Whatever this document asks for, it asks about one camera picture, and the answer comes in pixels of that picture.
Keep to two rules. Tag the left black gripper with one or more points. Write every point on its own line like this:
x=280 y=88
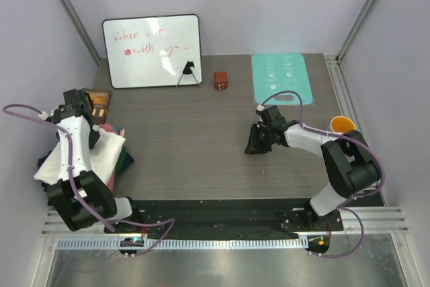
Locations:
x=93 y=138

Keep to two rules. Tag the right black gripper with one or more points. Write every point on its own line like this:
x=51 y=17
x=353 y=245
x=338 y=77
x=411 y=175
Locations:
x=254 y=147

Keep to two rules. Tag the white t shirt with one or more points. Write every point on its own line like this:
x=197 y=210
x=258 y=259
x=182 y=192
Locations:
x=103 y=157

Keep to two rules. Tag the red brown cube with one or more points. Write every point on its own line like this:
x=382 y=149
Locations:
x=220 y=80

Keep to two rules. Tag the small white whiteboard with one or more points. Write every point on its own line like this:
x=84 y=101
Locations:
x=152 y=51

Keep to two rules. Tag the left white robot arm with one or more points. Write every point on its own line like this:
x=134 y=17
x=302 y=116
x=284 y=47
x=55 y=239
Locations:
x=79 y=195

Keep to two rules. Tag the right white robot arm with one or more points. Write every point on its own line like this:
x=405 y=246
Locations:
x=350 y=165

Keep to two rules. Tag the brown book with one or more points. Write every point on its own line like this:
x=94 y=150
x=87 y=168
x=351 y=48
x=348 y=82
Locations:
x=98 y=102

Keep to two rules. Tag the pink folded t shirt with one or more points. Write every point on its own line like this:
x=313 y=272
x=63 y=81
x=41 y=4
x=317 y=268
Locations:
x=108 y=128

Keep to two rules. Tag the teal cutting board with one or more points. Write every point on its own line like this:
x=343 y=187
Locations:
x=273 y=73

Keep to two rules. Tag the green folded t shirt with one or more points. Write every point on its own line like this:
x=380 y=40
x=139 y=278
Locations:
x=124 y=161

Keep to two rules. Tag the white mug yellow inside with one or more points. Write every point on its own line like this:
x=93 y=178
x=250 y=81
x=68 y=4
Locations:
x=341 y=124

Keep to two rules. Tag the perforated cable tray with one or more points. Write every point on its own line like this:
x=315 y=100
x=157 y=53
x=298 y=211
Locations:
x=132 y=243

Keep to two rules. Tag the right aluminium rail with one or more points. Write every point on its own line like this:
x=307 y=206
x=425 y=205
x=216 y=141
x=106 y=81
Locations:
x=341 y=89

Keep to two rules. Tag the aluminium rail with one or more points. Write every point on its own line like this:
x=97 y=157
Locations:
x=373 y=220
x=341 y=89

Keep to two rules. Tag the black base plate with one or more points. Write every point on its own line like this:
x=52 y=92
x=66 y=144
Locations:
x=225 y=220

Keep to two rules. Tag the left aluminium frame post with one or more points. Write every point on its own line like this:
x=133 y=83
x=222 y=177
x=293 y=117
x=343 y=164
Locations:
x=80 y=29

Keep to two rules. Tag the aluminium frame post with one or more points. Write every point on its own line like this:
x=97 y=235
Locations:
x=360 y=20
x=80 y=29

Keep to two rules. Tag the front aluminium rail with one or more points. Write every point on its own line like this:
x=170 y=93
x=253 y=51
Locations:
x=373 y=220

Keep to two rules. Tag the right aluminium frame post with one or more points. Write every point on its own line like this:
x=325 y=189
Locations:
x=360 y=20

